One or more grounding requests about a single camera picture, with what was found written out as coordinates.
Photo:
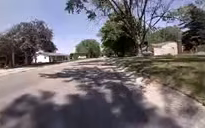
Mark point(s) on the round green tree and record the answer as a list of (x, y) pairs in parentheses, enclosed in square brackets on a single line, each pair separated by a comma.
[(88, 48)]

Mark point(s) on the dense green tree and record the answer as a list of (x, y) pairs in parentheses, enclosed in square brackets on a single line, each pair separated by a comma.
[(115, 38)]

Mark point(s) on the grey asphalt road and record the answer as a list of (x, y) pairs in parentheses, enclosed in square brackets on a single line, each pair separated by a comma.
[(56, 90)]

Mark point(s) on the large bare-branched tree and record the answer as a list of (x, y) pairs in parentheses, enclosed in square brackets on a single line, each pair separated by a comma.
[(136, 20)]

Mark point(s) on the white house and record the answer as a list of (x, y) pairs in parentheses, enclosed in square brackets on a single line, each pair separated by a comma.
[(43, 57)]

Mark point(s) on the beige building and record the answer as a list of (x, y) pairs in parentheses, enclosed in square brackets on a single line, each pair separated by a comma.
[(165, 48)]

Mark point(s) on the row of distant trees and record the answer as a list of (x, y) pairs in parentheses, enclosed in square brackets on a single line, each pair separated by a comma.
[(163, 35)]

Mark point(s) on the pale concrete kerb strip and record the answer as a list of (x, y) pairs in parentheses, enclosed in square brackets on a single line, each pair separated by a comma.
[(163, 100)]

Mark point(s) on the large dark leafy tree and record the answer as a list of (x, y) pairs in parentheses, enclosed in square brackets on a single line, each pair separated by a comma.
[(30, 40)]

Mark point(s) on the grass lawn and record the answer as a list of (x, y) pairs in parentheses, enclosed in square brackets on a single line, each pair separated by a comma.
[(186, 75)]

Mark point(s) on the pale sidewalk strip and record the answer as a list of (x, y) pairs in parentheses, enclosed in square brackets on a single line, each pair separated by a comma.
[(10, 70)]

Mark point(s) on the dark evergreen tree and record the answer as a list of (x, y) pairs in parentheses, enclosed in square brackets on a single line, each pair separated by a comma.
[(198, 26)]

